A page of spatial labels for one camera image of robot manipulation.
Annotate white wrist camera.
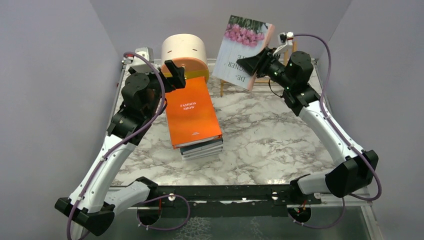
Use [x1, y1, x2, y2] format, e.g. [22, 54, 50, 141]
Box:
[131, 47, 154, 74]
[273, 31, 294, 55]

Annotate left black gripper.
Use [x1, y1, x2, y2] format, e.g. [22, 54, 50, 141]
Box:
[130, 60, 185, 118]

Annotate bottom stacked books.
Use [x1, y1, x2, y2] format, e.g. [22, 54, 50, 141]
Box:
[182, 146, 223, 160]

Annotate cream and orange bread box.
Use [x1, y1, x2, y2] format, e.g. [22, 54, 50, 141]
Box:
[161, 33, 210, 82]

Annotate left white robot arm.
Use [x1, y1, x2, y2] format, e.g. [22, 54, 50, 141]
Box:
[54, 60, 186, 240]

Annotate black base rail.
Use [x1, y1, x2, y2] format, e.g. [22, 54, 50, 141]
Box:
[136, 184, 321, 219]

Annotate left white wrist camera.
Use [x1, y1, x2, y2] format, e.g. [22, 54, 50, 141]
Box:
[131, 47, 154, 74]

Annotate wooden book rack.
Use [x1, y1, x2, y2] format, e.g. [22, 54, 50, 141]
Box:
[219, 40, 298, 97]

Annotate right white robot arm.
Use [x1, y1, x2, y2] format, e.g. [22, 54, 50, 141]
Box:
[236, 47, 379, 204]

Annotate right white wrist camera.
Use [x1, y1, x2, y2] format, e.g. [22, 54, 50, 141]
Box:
[273, 31, 294, 55]

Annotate orange fashion show book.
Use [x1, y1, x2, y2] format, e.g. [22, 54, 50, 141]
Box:
[165, 76, 222, 149]

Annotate dark teal book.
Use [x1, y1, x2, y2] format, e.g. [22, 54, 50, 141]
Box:
[179, 138, 223, 155]

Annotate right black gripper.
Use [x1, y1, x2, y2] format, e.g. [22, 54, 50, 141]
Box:
[236, 47, 293, 91]

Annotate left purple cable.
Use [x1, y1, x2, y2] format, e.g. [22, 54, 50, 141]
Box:
[66, 51, 192, 240]

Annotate pink flower cover book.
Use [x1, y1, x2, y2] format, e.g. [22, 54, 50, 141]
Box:
[211, 15, 275, 91]

